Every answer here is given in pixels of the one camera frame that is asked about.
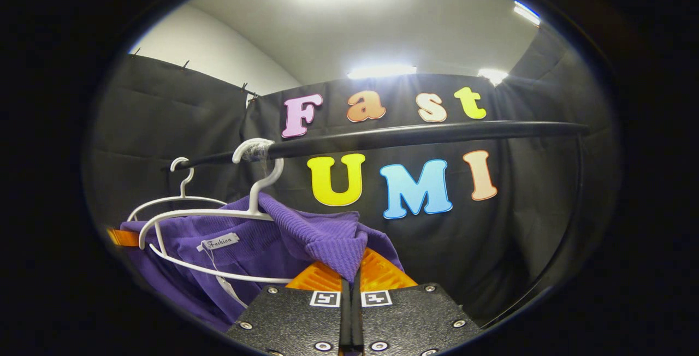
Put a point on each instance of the purple knit jacket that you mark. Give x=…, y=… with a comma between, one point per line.
x=322, y=236

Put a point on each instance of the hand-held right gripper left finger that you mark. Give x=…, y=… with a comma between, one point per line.
x=295, y=323

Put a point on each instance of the small ceiling light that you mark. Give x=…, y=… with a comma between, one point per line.
x=492, y=75

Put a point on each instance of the black backdrop cloth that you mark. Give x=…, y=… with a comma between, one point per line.
x=535, y=225

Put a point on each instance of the black clothes rack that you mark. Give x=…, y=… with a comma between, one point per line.
x=426, y=133

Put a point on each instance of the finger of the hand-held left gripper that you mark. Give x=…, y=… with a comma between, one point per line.
x=123, y=237

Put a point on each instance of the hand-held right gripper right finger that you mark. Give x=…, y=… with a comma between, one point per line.
x=409, y=320

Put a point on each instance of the white plain hanger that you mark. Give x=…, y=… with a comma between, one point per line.
x=183, y=181

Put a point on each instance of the white hanger with taped hook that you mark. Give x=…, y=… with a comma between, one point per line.
x=262, y=184

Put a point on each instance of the twin ceiling spot lights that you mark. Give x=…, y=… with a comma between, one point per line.
x=526, y=12

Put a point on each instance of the long ceiling light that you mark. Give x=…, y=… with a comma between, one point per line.
x=381, y=71

